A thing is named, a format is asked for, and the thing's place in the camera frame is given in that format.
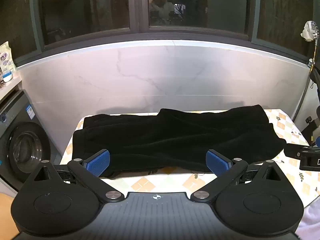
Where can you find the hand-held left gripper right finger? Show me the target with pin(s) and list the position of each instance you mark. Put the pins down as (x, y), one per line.
(217, 163)

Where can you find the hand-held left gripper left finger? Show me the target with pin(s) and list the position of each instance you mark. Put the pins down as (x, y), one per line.
(97, 163)

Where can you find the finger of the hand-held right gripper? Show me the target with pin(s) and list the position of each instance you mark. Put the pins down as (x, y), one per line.
(295, 150)

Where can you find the black pants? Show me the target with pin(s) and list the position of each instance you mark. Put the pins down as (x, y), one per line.
(175, 140)

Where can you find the checkered floral tablecloth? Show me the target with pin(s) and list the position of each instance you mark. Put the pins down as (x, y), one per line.
(162, 180)

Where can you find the person's light clothing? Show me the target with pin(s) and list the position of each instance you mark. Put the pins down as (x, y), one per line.
(311, 222)

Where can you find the grey washing machine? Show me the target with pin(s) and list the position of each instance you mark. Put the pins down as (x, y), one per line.
(25, 150)

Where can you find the white rag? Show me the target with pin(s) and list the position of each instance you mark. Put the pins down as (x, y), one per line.
(305, 34)

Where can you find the blue and white container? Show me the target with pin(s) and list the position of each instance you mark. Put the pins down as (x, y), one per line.
(7, 77)

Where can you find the white detergent bag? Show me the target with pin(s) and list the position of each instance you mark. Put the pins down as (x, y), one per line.
(7, 57)

